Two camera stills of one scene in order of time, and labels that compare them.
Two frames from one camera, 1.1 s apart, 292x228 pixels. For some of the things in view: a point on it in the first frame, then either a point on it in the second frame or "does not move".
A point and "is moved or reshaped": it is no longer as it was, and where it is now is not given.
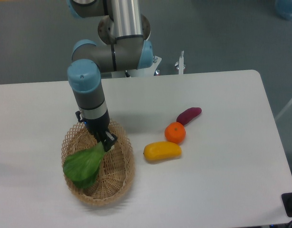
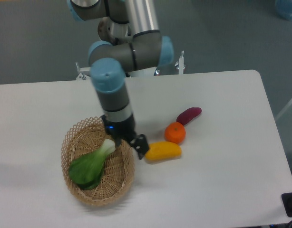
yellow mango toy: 161,150 does not move
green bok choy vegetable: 82,167 is moved or reshaped
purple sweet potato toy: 188,114 does not move
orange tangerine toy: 175,132 does not move
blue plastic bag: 287,9 does not move
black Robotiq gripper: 97,127 to 125,130
